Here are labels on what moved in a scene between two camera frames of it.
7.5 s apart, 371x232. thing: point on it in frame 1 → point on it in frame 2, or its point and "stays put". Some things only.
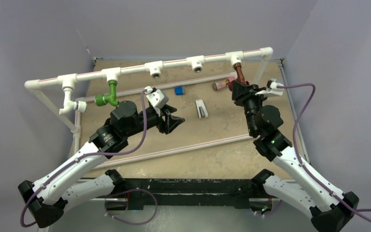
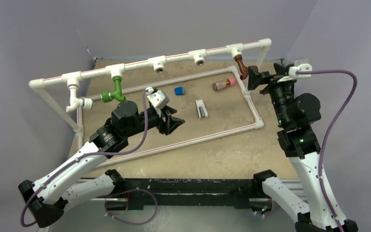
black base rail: x=183 y=193 stays put
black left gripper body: x=162 y=125 stays put
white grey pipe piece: x=201 y=109 stays put
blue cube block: x=179 y=91 stays put
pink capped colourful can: x=218 y=85 stays put
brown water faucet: x=240 y=77 → x=244 y=68
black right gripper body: x=248 y=97 → x=271 y=79
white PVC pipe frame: x=262 y=56 → x=198 y=58
